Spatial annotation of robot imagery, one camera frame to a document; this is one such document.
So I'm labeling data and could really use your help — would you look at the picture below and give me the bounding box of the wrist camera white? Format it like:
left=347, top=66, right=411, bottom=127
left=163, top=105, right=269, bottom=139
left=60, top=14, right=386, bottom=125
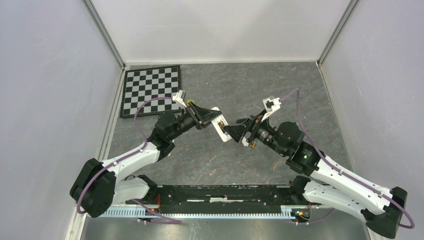
left=261, top=95, right=282, bottom=122
left=172, top=89, right=187, bottom=109

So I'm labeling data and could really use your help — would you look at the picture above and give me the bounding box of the black copper AAA battery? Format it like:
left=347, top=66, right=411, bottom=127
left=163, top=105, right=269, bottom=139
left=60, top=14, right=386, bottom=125
left=217, top=121, right=225, bottom=131

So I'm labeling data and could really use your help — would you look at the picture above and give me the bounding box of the black white chessboard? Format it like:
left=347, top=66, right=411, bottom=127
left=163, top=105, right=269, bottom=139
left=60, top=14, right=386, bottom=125
left=119, top=65, right=182, bottom=118

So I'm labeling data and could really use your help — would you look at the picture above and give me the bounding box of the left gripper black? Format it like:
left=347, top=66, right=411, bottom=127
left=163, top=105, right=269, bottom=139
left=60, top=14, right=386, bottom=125
left=168, top=100, right=222, bottom=141

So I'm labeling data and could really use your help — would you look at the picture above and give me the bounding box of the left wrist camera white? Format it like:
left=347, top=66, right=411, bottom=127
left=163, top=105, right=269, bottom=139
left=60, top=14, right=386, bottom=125
left=172, top=89, right=187, bottom=109

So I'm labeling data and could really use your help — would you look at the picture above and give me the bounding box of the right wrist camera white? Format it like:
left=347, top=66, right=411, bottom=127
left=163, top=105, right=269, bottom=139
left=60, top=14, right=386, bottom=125
left=261, top=95, right=282, bottom=122

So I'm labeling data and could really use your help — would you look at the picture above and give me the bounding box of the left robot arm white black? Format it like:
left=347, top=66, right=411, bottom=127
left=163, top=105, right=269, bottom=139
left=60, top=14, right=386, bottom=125
left=69, top=102, right=227, bottom=218

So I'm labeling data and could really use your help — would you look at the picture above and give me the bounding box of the white battery cover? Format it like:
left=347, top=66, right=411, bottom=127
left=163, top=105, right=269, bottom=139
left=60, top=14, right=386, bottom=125
left=241, top=137, right=250, bottom=147

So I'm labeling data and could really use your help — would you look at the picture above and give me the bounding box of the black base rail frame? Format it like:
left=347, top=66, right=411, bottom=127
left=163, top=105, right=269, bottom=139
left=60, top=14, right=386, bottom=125
left=138, top=175, right=311, bottom=215

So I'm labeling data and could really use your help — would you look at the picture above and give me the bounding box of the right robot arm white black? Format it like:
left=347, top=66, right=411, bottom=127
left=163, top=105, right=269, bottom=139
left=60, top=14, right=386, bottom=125
left=218, top=116, right=408, bottom=239

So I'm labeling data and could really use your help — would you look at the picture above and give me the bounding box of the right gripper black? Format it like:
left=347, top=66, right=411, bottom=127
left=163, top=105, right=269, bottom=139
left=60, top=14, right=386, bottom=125
left=223, top=108, right=287, bottom=157

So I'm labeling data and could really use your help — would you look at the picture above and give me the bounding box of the white remote control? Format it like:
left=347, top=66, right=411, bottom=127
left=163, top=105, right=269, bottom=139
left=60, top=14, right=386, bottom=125
left=211, top=114, right=232, bottom=143

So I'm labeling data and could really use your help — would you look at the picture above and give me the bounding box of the white cable duct comb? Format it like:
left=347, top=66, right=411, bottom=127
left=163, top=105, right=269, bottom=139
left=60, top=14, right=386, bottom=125
left=100, top=206, right=295, bottom=220

